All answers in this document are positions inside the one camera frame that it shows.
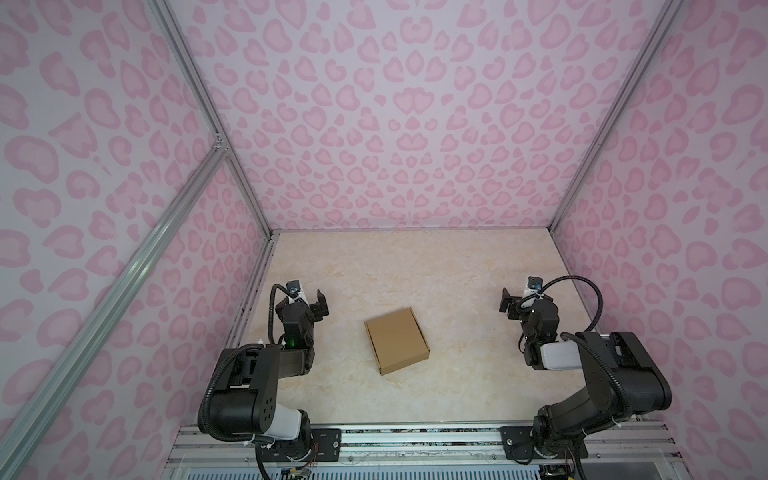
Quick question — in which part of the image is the brown cardboard box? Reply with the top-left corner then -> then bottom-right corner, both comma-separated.
364,308 -> 431,376

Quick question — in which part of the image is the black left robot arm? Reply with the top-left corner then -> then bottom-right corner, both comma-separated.
197,281 -> 329,461

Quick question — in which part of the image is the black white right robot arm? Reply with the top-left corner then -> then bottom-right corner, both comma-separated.
499,288 -> 673,465

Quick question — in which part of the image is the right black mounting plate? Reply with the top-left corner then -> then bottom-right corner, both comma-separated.
498,426 -> 589,465

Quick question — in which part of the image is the black mounting plate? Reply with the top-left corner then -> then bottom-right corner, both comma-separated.
498,426 -> 589,465
256,427 -> 342,463

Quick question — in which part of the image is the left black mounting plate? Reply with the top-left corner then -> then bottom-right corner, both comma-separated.
256,427 -> 342,463

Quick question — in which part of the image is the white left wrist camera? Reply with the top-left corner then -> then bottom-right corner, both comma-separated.
285,280 -> 309,305

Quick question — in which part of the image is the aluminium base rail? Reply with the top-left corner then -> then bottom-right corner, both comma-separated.
161,421 -> 691,479

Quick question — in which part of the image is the left aluminium frame strut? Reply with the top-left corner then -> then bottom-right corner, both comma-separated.
1,146 -> 227,479

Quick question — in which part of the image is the back right aluminium post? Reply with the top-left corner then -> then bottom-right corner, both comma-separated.
547,0 -> 688,237

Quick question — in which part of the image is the aluminium post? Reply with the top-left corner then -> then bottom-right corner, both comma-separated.
547,0 -> 688,237
146,0 -> 273,239

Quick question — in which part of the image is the back left aluminium post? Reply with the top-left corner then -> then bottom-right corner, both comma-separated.
146,0 -> 273,239

